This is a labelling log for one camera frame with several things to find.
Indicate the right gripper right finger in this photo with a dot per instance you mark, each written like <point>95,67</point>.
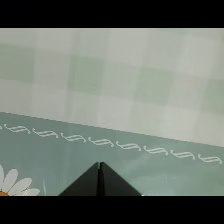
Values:
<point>113,185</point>

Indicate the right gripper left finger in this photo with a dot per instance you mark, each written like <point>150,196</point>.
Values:
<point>87,185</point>

